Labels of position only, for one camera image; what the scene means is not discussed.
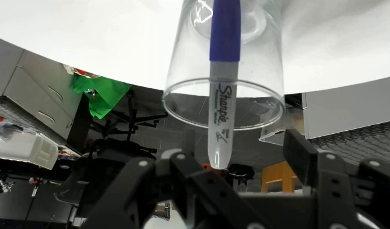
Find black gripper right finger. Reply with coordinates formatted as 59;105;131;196
282;128;390;229

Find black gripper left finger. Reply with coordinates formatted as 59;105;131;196
73;150;268;229

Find blue capped grey marker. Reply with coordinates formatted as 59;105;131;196
206;0;243;171

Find clear plastic cup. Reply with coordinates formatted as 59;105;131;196
161;0;287;134

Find yellow cabinet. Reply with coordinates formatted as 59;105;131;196
261;161;299;195

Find green plastic bag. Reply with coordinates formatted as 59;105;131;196
70;69;134;121

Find white box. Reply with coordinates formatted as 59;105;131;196
0;129;60;172

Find white drawer cabinet grey cushion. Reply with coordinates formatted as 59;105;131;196
0;35;85;143

